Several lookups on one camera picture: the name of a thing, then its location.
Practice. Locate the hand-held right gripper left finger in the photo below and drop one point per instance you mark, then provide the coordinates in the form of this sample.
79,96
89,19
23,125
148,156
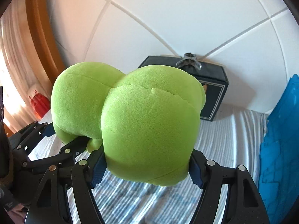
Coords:
99,170

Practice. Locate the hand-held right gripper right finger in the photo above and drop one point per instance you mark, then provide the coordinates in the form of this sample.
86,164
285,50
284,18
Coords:
195,175

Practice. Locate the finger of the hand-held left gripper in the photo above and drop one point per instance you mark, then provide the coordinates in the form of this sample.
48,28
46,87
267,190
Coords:
50,130
60,156

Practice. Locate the light green plush toy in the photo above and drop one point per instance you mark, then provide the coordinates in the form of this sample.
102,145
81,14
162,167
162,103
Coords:
140,121

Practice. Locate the blue plastic storage bin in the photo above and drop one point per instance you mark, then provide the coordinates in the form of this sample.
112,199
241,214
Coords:
280,156

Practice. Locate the red bag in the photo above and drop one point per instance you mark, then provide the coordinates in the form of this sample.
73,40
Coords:
39,105

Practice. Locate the pale curtain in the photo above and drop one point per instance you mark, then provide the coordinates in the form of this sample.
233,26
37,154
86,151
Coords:
14,63

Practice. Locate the dark gift box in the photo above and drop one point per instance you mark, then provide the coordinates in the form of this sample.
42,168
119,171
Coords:
215,98

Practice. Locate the grey metal clip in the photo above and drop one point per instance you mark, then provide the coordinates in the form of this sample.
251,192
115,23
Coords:
189,61

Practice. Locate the wooden door frame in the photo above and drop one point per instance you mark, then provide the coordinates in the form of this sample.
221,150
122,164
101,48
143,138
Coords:
39,28

